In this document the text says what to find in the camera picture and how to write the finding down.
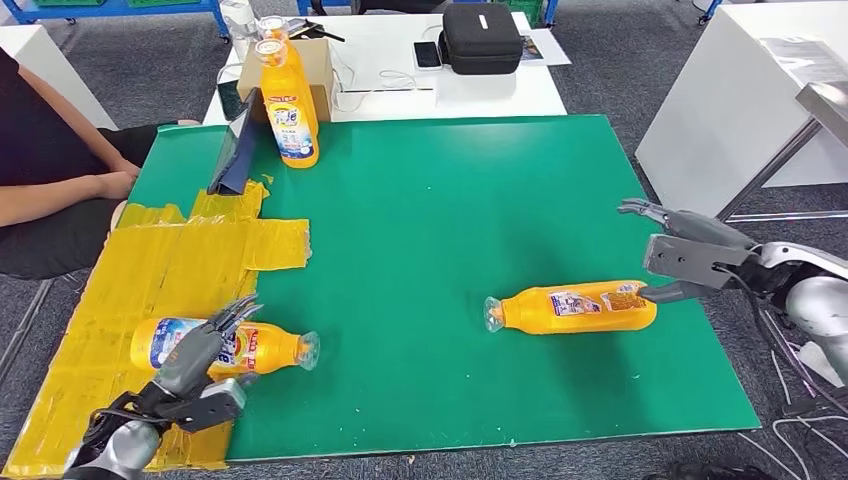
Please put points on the printed paper leaflet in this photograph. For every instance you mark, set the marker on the printed paper leaflet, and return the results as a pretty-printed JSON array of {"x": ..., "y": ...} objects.
[{"x": 548, "y": 52}]

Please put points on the orange detergent bottle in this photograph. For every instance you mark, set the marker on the orange detergent bottle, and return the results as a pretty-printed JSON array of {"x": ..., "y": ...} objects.
[
  {"x": 272, "y": 348},
  {"x": 307, "y": 86},
  {"x": 530, "y": 311},
  {"x": 288, "y": 119}
]

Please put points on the tablet in blue cover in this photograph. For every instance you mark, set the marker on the tablet in blue cover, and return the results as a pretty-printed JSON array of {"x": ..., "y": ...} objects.
[{"x": 235, "y": 159}]

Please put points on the stainless steel table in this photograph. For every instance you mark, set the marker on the stainless steel table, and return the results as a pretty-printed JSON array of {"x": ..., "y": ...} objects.
[{"x": 825, "y": 106}]

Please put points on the blue cart frame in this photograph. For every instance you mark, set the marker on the blue cart frame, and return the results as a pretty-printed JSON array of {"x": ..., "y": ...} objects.
[{"x": 112, "y": 12}]

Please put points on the white power strip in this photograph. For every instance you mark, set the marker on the white power strip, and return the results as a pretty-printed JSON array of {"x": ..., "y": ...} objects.
[{"x": 818, "y": 361}]

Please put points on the person's hand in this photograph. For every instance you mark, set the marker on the person's hand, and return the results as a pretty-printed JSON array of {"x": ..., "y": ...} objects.
[
  {"x": 129, "y": 169},
  {"x": 118, "y": 187}
]

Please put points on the person's left forearm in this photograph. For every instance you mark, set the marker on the person's left forearm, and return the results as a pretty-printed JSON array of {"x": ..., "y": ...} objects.
[{"x": 76, "y": 122}]

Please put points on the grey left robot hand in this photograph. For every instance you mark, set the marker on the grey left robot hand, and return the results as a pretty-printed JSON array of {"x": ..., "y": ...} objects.
[{"x": 189, "y": 354}]

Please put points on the translucent white bottle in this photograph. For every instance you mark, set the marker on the translucent white bottle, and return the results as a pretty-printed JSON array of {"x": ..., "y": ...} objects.
[{"x": 238, "y": 23}]

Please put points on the person's right forearm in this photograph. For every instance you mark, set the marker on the person's right forearm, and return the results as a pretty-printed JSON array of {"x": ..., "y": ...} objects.
[{"x": 46, "y": 202}]

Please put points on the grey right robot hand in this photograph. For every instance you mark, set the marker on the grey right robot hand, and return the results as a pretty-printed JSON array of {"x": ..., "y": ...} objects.
[{"x": 702, "y": 225}]

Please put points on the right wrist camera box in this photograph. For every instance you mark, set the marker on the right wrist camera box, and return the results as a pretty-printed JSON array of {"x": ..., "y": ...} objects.
[{"x": 689, "y": 262}]

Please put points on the cardboard box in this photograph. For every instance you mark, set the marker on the cardboard box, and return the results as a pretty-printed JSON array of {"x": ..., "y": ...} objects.
[{"x": 324, "y": 79}]

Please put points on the person's right hand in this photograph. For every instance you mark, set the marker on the person's right hand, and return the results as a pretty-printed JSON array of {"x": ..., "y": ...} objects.
[{"x": 118, "y": 187}]

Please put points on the black floor stand base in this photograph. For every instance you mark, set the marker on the black floor stand base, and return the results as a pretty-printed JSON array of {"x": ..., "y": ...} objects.
[{"x": 818, "y": 404}]

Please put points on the yellow tape patch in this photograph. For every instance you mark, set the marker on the yellow tape patch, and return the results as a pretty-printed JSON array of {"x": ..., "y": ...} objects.
[{"x": 132, "y": 265}]

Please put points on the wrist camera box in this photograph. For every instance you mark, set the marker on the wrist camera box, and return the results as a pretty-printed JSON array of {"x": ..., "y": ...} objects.
[
  {"x": 218, "y": 401},
  {"x": 689, "y": 262}
]

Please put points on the metal chair leg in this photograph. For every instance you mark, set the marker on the metal chair leg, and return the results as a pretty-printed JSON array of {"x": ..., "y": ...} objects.
[{"x": 23, "y": 331}]

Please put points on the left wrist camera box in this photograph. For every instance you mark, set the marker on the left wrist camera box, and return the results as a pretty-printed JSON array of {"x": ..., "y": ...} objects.
[{"x": 218, "y": 401}]

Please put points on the white-edged smartphone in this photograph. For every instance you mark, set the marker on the white-edged smartphone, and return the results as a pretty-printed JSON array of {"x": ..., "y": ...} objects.
[{"x": 427, "y": 55}]

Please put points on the white table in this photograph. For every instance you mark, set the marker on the white table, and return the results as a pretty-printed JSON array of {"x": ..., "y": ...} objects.
[
  {"x": 46, "y": 73},
  {"x": 477, "y": 93},
  {"x": 729, "y": 112}
]

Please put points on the person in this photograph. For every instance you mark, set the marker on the person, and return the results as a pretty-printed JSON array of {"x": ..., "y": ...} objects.
[{"x": 33, "y": 146}]

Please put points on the person's left hand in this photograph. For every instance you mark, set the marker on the person's left hand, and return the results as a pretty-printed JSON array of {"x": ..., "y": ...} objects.
[{"x": 129, "y": 169}]

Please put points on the grey paper sheet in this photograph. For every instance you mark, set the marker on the grey paper sheet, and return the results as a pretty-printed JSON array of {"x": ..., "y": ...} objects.
[{"x": 805, "y": 60}]

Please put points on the green crate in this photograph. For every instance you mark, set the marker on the green crate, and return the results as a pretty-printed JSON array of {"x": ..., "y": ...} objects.
[
  {"x": 526, "y": 8},
  {"x": 69, "y": 2},
  {"x": 162, "y": 2}
]

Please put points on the green table mat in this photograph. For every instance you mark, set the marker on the green table mat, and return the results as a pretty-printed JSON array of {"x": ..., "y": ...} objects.
[{"x": 430, "y": 199}]

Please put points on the black zip case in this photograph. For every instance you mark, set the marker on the black zip case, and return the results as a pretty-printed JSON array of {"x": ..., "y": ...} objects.
[{"x": 480, "y": 36}]

